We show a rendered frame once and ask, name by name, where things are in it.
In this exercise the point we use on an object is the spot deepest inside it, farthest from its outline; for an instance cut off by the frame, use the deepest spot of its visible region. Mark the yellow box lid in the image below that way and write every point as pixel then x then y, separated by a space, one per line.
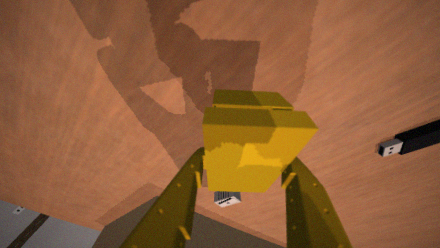
pixel 246 150

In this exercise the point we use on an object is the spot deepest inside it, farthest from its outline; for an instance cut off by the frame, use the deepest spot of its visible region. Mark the black usb flash drive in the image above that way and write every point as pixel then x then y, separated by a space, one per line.
pixel 412 140

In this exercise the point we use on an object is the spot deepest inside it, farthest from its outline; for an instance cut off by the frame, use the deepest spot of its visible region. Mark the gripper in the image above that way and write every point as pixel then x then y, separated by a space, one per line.
pixel 311 219

